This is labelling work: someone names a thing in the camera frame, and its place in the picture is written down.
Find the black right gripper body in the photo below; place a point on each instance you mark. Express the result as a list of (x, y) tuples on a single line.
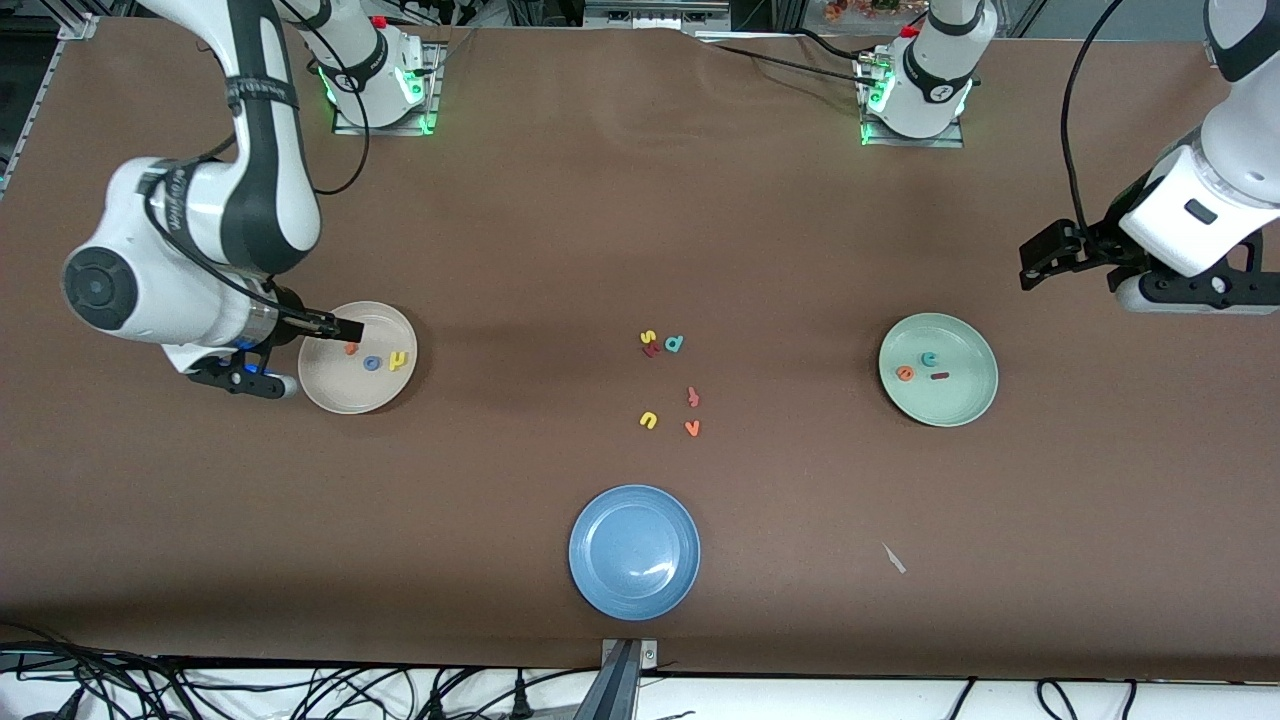
[(294, 318)]

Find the yellow foam letter h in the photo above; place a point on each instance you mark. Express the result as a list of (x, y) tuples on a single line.
[(398, 364)]

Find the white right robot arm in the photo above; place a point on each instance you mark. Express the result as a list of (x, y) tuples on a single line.
[(180, 220)]

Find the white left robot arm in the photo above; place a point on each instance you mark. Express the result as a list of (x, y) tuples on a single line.
[(1170, 230)]

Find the beige round plate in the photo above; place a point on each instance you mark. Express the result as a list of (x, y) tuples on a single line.
[(350, 390)]

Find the green round plate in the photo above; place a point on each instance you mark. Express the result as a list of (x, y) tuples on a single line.
[(960, 400)]

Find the orange flower bunch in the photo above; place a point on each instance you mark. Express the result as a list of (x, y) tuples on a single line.
[(860, 8)]

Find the brown table cover sheet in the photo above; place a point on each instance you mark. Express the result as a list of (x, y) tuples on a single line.
[(640, 200)]

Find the small white paper scrap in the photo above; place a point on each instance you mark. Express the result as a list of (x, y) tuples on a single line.
[(893, 558)]

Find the blue round plate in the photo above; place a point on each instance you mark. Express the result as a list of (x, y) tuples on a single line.
[(634, 552)]

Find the black power plug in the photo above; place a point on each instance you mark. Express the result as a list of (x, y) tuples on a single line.
[(435, 705), (520, 700)]

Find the grey metal box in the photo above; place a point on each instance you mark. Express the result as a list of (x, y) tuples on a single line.
[(655, 15)]

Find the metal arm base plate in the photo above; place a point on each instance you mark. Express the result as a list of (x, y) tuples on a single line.
[(434, 90), (910, 142)]

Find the aluminium frame profile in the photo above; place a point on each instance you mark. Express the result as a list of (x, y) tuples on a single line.
[(75, 28)]

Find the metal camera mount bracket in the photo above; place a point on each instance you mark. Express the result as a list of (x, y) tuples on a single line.
[(620, 690)]

